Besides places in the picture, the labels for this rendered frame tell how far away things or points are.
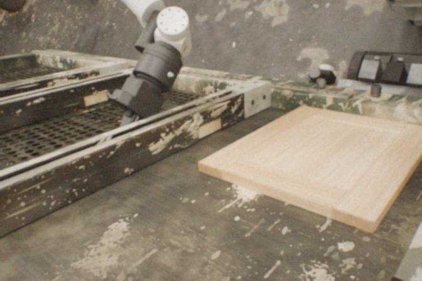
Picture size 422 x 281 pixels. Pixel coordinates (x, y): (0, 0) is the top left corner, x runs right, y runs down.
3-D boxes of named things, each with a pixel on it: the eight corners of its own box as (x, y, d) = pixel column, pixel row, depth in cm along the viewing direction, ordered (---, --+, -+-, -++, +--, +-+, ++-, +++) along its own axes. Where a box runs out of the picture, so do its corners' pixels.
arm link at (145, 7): (197, 48, 86) (160, 10, 89) (195, 29, 78) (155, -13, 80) (176, 65, 85) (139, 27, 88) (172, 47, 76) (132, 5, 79)
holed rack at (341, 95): (352, 96, 91) (353, 93, 91) (348, 98, 89) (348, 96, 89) (37, 51, 191) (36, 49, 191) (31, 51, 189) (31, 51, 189)
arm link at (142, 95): (139, 123, 84) (162, 79, 86) (168, 132, 78) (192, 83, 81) (98, 95, 74) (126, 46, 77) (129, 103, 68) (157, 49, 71)
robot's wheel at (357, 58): (363, 74, 184) (360, 41, 171) (373, 74, 181) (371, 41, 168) (348, 101, 175) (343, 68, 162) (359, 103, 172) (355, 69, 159)
